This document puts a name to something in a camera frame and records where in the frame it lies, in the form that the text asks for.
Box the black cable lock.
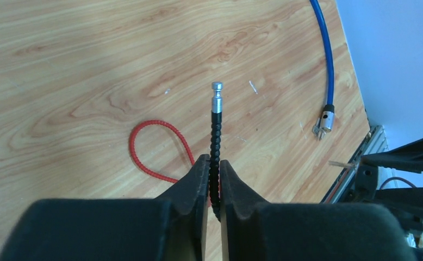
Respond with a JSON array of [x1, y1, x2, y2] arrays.
[[209, 82, 223, 221]]

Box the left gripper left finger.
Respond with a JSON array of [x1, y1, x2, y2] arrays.
[[0, 154, 209, 260]]

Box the blue cable lock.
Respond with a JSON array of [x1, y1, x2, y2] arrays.
[[310, 0, 335, 141]]

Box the red cable lock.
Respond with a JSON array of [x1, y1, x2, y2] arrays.
[[128, 119, 195, 183]]

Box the aluminium frame rails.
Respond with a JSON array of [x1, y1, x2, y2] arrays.
[[321, 126, 388, 203]]

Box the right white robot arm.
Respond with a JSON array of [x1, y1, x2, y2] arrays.
[[351, 138, 423, 231]]

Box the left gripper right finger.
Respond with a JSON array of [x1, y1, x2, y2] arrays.
[[220, 160, 416, 260]]

